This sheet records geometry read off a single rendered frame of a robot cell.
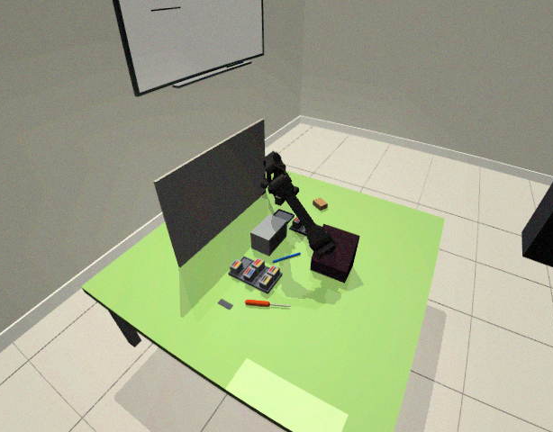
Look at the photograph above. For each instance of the orange-handled screwdriver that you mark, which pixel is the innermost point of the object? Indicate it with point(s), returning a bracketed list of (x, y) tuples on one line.
[(262, 303)]

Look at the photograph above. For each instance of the brown rectangular block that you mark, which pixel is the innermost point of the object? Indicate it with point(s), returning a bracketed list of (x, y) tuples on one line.
[(320, 203)]

